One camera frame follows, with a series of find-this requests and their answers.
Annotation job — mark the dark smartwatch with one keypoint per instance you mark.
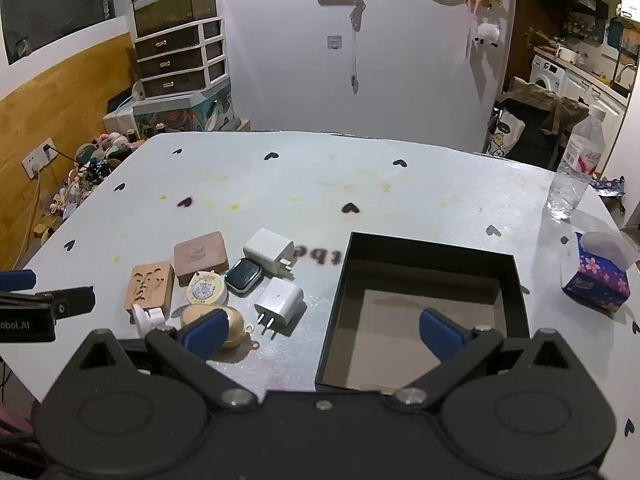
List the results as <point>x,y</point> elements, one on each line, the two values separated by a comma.
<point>242,277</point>

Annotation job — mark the dark wall screen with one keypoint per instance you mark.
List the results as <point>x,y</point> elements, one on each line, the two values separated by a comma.
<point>50,0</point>

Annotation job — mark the white two-prong charger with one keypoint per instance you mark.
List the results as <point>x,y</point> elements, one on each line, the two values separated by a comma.
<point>277,305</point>

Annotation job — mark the white three-pin charger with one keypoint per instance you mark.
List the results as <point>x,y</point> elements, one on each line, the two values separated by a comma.
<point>267,250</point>

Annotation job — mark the carved light wooden block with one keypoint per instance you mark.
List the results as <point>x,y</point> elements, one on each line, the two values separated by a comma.
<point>147,285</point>

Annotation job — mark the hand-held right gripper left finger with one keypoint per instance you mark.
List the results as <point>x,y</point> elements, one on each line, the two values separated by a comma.
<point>205,332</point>

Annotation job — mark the brown square wooden block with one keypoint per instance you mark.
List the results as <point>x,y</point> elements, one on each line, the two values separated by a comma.
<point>200,257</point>

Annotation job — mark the glass fish tank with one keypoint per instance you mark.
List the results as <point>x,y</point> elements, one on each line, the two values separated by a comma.
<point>172,5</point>

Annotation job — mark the black cardboard box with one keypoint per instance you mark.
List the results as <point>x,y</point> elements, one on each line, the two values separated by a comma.
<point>425,310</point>

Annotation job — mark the white cartoon tote bag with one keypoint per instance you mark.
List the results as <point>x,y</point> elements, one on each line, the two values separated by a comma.
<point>505,132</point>

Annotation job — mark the white suction cup hook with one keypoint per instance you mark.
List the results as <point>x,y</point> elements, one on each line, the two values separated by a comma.
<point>147,317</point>

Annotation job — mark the clear adhesive wall hook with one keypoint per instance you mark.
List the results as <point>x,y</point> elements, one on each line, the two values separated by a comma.
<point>334,42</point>

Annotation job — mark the white wall socket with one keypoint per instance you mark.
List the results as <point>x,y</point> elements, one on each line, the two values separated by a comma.
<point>37,157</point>

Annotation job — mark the blue floral tissue box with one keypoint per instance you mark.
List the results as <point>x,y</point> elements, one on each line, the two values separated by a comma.
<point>597,272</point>

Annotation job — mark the patterned storage box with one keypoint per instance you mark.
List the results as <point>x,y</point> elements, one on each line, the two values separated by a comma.
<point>185,115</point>

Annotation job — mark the gold earbud case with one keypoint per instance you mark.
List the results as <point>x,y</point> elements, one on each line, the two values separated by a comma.
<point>235,327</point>

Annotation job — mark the white drawer cabinet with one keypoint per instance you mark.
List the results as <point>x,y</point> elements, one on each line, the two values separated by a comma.
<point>180,57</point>

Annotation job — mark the white washing machine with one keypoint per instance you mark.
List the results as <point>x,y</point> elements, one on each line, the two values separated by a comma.
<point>547,72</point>

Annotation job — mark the chair with brown jacket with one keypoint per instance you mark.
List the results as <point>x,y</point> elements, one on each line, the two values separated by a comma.
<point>545,105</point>

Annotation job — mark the blue snack packet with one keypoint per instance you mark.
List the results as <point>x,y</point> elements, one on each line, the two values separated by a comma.
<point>607,185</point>

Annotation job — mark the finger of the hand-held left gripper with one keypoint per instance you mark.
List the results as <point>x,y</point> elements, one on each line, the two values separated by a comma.
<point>70,301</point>
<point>17,279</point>

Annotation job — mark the white plush sheep toy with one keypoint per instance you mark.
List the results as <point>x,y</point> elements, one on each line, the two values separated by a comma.
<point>487,35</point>

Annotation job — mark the pile of plush toys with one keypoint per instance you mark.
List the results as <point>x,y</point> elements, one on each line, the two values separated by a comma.
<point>95,160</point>

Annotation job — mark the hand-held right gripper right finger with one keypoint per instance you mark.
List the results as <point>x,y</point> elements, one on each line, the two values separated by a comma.
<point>442,332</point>

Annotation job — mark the clear plastic water bottle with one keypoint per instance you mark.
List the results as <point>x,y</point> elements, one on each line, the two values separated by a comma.
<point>575,165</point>

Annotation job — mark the round white tape measure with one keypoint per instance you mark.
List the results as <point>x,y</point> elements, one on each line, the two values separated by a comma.
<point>205,290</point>

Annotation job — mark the hanging pink ribbon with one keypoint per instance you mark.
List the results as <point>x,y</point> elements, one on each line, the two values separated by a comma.
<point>474,5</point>

